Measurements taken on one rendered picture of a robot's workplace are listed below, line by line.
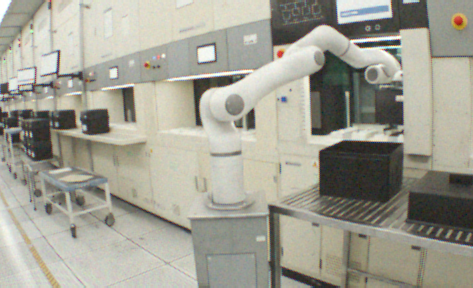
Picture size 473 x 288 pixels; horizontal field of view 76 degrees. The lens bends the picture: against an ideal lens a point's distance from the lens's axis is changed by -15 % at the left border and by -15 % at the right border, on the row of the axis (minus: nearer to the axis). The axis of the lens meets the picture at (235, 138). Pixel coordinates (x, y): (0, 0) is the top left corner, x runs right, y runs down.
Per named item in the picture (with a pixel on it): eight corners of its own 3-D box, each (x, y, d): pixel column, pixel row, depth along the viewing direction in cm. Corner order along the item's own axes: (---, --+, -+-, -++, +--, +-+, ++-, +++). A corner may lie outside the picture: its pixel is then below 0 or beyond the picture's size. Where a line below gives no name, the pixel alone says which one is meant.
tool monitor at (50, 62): (40, 84, 380) (38, 55, 375) (78, 81, 414) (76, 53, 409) (47, 82, 350) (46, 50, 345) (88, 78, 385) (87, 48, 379)
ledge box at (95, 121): (79, 134, 368) (77, 110, 364) (102, 130, 386) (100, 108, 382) (87, 135, 345) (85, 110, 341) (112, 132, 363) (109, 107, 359)
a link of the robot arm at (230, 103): (211, 126, 130) (228, 129, 115) (196, 97, 126) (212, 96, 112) (310, 69, 146) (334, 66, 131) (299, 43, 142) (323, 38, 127)
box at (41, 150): (30, 159, 423) (28, 140, 419) (49, 155, 442) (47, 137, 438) (34, 162, 401) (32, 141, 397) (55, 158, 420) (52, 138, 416)
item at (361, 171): (343, 177, 153) (343, 139, 150) (403, 183, 136) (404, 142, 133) (317, 195, 131) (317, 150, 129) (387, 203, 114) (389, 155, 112)
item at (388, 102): (372, 130, 178) (371, 70, 174) (386, 127, 192) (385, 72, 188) (415, 133, 161) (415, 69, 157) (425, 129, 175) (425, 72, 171)
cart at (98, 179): (43, 213, 344) (35, 171, 337) (84, 203, 381) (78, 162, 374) (73, 239, 277) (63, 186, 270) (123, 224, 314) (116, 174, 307)
